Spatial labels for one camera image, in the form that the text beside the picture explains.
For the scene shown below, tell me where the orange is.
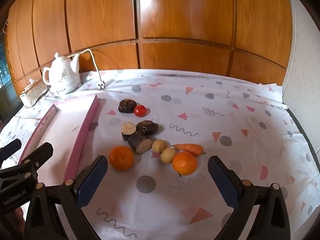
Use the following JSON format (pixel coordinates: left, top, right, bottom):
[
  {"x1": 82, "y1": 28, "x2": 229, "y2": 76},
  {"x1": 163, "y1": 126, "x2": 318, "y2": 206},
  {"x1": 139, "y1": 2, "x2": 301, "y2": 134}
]
[
  {"x1": 109, "y1": 145, "x2": 135, "y2": 172},
  {"x1": 172, "y1": 151, "x2": 198, "y2": 176}
]

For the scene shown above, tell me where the white ceramic kettle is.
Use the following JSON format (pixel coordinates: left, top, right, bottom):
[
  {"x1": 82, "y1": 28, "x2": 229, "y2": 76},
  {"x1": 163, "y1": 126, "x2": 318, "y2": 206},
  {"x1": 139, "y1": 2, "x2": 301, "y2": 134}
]
[{"x1": 42, "y1": 52, "x2": 82, "y2": 96}]

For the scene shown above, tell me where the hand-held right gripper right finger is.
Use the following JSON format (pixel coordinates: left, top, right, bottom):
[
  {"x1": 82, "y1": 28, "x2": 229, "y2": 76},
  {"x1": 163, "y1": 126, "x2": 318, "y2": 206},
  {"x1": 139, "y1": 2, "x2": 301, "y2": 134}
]
[{"x1": 208, "y1": 155, "x2": 290, "y2": 240}]

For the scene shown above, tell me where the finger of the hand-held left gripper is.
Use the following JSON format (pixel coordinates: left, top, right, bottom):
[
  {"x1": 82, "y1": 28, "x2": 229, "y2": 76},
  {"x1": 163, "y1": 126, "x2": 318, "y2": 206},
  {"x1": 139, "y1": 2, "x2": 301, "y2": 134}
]
[
  {"x1": 0, "y1": 142, "x2": 54, "y2": 182},
  {"x1": 0, "y1": 139, "x2": 22, "y2": 163}
]

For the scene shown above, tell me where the wooden panelled wardrobe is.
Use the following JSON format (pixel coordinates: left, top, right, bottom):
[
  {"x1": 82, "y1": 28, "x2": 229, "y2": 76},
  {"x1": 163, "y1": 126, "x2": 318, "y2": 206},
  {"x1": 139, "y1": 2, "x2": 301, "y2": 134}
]
[{"x1": 5, "y1": 0, "x2": 293, "y2": 98}]

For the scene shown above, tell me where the white power cable with plug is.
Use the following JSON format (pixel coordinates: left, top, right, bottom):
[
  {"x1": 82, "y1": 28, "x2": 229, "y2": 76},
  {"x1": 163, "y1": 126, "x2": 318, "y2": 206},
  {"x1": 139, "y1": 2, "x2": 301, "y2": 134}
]
[{"x1": 67, "y1": 49, "x2": 107, "y2": 90}]

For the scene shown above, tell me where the window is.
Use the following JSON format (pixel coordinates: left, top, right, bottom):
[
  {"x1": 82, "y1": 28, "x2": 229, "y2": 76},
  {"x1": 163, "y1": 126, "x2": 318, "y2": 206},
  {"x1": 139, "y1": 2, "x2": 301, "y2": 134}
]
[{"x1": 0, "y1": 37, "x2": 12, "y2": 88}]

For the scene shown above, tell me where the orange carrot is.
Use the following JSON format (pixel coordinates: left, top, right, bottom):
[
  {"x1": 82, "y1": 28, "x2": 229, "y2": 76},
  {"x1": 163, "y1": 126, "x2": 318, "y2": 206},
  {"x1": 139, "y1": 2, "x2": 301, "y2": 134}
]
[{"x1": 171, "y1": 143, "x2": 206, "y2": 157}]

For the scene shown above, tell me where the small tan potato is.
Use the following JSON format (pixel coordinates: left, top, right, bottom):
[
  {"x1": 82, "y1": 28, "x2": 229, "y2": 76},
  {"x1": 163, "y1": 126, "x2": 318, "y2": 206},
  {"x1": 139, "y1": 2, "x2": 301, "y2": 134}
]
[
  {"x1": 151, "y1": 139, "x2": 168, "y2": 154},
  {"x1": 160, "y1": 147, "x2": 177, "y2": 164}
]

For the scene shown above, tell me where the pink tray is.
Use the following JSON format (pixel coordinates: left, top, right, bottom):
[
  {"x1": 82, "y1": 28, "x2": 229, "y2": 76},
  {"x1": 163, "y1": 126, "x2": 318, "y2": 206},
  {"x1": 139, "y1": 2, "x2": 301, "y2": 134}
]
[{"x1": 15, "y1": 94, "x2": 100, "y2": 183}]

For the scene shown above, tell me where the white printed tablecloth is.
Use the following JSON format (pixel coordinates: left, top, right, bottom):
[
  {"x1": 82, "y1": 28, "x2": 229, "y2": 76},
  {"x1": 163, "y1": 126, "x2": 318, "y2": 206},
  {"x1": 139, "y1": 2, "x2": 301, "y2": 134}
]
[{"x1": 0, "y1": 69, "x2": 320, "y2": 240}]

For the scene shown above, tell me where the dark cut sugarcane piece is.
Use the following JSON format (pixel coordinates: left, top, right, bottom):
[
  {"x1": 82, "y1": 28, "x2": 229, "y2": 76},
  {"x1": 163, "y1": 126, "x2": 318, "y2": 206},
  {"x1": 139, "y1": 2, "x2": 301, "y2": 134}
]
[
  {"x1": 121, "y1": 122, "x2": 137, "y2": 142},
  {"x1": 128, "y1": 131, "x2": 152, "y2": 154}
]

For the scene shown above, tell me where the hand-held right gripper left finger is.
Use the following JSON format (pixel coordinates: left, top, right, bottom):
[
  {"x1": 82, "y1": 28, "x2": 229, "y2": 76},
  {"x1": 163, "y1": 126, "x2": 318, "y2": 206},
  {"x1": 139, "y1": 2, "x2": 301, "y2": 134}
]
[{"x1": 25, "y1": 155, "x2": 108, "y2": 240}]

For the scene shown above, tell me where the red cherry tomato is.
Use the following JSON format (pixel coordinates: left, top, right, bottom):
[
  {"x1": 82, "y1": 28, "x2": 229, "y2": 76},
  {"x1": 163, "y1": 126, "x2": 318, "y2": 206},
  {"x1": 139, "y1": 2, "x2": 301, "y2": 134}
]
[{"x1": 134, "y1": 105, "x2": 147, "y2": 117}]

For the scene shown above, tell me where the dark brown water chestnut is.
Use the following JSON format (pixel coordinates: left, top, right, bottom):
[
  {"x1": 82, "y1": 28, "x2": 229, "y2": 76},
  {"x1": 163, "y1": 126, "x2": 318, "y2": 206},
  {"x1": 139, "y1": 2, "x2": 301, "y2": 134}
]
[
  {"x1": 136, "y1": 120, "x2": 159, "y2": 135},
  {"x1": 118, "y1": 99, "x2": 137, "y2": 114}
]

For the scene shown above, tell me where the silver ornate tissue box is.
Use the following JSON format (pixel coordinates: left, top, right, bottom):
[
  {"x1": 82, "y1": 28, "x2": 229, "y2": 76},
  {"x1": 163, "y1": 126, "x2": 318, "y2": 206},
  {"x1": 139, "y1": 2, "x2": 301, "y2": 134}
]
[{"x1": 19, "y1": 78, "x2": 48, "y2": 108}]

